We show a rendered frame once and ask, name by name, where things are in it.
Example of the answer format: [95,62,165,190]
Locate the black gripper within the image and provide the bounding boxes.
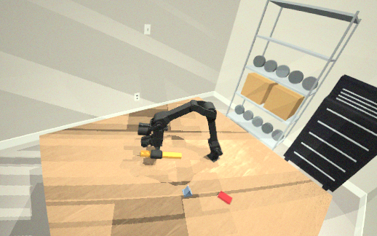
[151,136,163,159]

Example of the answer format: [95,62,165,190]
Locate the red rectangular block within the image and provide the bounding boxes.
[218,191,232,204]

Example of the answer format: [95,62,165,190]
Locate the yellow bar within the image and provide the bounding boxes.
[140,150,182,159]

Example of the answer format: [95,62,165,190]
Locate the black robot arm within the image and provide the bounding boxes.
[138,100,223,162]

